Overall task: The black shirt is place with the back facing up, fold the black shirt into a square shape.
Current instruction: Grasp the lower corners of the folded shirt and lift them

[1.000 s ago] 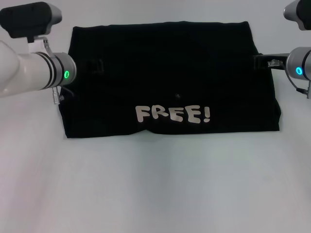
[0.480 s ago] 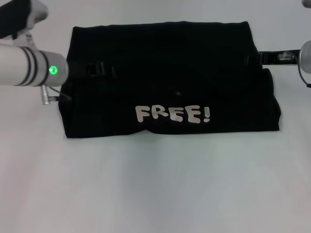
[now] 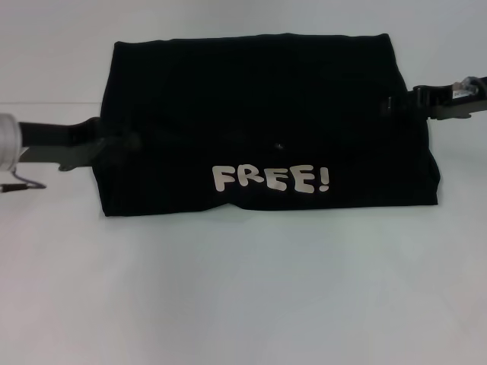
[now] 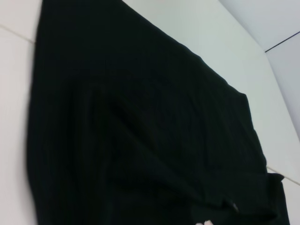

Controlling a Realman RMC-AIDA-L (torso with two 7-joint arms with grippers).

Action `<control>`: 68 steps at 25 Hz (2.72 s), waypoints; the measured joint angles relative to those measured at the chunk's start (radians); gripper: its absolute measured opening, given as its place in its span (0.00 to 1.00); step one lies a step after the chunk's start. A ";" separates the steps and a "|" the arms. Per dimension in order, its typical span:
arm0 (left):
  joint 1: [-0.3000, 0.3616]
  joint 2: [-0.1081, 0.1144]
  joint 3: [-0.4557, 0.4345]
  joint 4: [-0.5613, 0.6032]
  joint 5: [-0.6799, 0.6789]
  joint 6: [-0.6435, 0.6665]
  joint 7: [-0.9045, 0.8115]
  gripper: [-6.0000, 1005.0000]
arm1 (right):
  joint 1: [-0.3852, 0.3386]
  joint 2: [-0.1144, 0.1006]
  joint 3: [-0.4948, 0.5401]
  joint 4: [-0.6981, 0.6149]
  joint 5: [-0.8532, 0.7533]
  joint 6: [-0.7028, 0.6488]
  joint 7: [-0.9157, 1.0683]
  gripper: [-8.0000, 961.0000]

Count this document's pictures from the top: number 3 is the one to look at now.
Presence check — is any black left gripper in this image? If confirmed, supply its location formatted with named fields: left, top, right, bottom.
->
left=18, top=116, right=142, bottom=173

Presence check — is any black shirt with FREE print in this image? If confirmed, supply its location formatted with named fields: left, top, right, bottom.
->
left=99, top=33, right=442, bottom=218

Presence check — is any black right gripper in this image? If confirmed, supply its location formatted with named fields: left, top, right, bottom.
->
left=380, top=75, right=487, bottom=123

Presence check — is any black cable with silver connector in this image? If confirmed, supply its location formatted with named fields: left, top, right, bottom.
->
left=0, top=169, right=47, bottom=193

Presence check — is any clear cable plug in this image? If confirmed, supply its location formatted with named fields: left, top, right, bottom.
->
left=453, top=76, right=479, bottom=93

